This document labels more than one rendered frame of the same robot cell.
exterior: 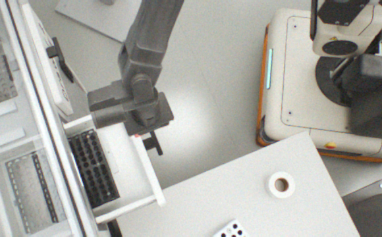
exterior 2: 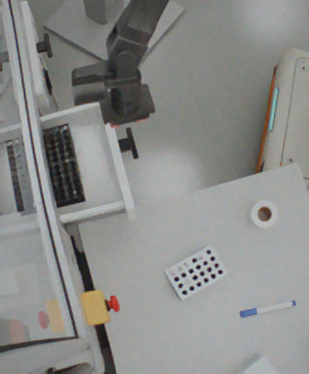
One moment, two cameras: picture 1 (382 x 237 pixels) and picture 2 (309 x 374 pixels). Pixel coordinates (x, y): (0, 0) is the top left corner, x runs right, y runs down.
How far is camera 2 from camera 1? 0.25 m
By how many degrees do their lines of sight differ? 5
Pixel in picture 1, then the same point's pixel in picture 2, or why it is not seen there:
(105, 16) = (96, 35)
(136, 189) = (104, 197)
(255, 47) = (262, 87)
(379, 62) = not seen: outside the picture
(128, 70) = (115, 46)
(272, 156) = (259, 185)
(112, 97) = (95, 73)
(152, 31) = (143, 13)
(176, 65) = (169, 94)
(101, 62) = not seen: hidden behind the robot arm
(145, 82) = (130, 58)
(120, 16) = not seen: hidden behind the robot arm
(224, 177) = (205, 202)
